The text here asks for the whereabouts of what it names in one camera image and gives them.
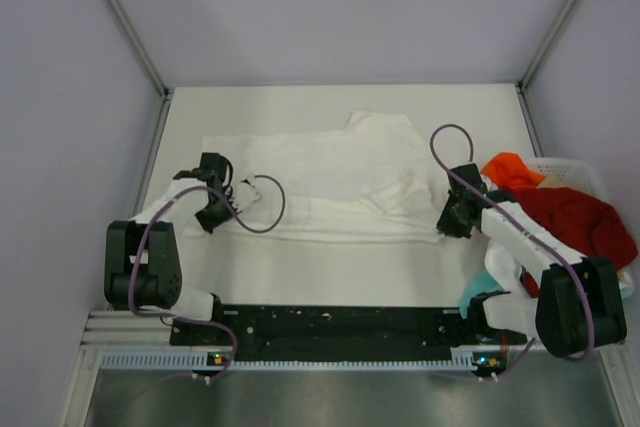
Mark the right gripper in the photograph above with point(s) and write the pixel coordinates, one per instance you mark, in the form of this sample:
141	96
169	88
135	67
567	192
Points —
446	226

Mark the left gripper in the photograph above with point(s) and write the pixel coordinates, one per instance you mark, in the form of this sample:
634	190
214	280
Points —
209	224

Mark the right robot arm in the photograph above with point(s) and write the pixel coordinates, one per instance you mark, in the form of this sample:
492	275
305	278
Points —
547	290

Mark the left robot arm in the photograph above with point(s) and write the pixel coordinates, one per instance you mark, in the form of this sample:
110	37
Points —
143	264

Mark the white printed t shirt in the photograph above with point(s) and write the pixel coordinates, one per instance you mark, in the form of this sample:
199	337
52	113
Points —
503	268

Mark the teal t shirt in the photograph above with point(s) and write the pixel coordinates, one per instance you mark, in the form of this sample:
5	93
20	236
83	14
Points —
481	283

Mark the orange t shirt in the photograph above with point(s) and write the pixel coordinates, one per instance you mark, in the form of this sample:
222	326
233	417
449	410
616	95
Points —
508	171

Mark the white laundry basket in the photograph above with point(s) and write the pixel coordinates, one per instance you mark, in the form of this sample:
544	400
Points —
581	176

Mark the red t shirt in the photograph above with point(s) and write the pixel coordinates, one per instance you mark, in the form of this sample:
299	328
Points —
584	223

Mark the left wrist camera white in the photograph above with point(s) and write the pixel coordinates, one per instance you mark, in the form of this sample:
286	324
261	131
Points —
245	194

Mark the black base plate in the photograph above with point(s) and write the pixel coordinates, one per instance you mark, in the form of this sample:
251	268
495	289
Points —
335	334

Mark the aluminium front rail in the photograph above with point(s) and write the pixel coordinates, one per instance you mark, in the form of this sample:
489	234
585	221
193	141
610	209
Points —
119	329

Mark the right aluminium frame post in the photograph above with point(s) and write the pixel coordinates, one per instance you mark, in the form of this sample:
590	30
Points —
559	23

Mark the aluminium frame post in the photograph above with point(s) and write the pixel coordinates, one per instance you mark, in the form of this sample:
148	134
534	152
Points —
136	46
559	23

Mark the grey slotted cable duct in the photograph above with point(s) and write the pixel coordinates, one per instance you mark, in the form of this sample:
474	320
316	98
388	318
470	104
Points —
165	360

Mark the left aluminium frame post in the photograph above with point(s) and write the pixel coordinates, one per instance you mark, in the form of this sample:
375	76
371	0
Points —
136	46

